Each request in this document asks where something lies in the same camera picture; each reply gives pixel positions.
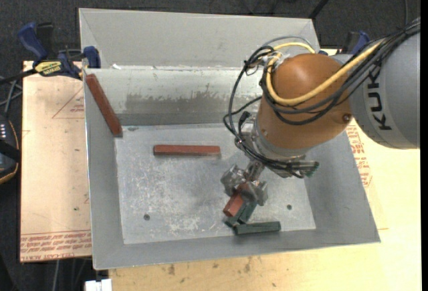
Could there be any brown cardboard board, red print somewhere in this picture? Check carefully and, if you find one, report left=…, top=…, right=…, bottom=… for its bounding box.
left=19, top=60, right=391, bottom=264

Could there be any red-brown block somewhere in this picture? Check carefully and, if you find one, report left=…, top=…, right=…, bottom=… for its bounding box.
left=85, top=74, right=124, bottom=138
left=152, top=144, right=222, bottom=157
left=223, top=191, right=250, bottom=218

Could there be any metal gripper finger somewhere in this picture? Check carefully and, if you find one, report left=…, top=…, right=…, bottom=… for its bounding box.
left=220, top=165, right=249, bottom=197
left=225, top=181, right=269, bottom=228

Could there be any grey metal bin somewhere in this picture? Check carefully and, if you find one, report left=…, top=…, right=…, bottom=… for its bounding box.
left=78, top=7, right=381, bottom=271

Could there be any dark green flat block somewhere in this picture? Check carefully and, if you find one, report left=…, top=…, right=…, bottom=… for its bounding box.
left=233, top=221, right=282, bottom=236

